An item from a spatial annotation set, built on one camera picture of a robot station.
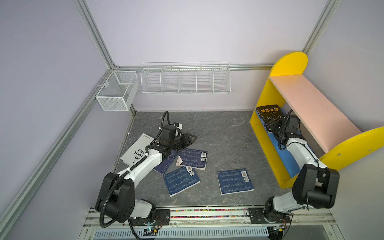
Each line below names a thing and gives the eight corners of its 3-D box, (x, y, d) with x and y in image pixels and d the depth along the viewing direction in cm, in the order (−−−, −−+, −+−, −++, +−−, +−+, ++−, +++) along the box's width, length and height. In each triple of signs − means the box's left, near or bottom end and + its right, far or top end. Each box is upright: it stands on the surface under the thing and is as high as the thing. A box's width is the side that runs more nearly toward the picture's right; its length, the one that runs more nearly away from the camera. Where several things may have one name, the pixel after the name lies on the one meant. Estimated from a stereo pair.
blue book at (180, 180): (169, 197, 82) (169, 196, 80) (163, 177, 89) (162, 176, 87) (200, 182, 87) (200, 181, 85) (191, 165, 94) (191, 163, 92)
